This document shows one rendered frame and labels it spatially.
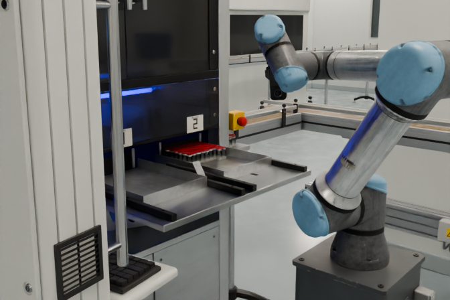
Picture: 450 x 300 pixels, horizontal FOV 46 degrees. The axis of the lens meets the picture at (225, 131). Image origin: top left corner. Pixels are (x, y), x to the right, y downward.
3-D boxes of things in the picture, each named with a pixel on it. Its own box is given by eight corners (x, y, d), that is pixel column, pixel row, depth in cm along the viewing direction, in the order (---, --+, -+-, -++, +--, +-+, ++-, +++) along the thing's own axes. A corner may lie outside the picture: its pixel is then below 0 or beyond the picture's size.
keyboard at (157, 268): (5, 254, 139) (5, 246, 138) (48, 236, 150) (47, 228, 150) (122, 295, 118) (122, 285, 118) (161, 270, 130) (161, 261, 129)
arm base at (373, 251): (398, 256, 141) (401, 220, 139) (373, 276, 130) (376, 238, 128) (347, 241, 151) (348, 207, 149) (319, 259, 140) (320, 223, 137)
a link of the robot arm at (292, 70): (325, 76, 134) (307, 40, 138) (292, 78, 128) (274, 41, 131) (307, 92, 140) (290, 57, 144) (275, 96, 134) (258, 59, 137)
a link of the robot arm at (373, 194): (395, 223, 137) (398, 173, 134) (359, 236, 129) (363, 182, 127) (358, 210, 147) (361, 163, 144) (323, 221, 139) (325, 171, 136)
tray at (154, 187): (75, 183, 173) (74, 173, 172) (138, 167, 192) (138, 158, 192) (143, 207, 151) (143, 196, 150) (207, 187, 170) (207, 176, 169)
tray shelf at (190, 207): (62, 193, 170) (61, 187, 170) (212, 153, 221) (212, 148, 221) (164, 232, 139) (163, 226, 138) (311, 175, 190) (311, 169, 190)
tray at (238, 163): (155, 163, 198) (155, 153, 197) (203, 150, 217) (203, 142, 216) (223, 181, 176) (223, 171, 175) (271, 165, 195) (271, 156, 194)
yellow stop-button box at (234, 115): (220, 128, 221) (220, 111, 219) (232, 126, 226) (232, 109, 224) (234, 130, 216) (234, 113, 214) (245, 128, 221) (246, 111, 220)
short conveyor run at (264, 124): (212, 156, 223) (212, 118, 220) (186, 150, 233) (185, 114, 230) (303, 130, 273) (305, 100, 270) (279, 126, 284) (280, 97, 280)
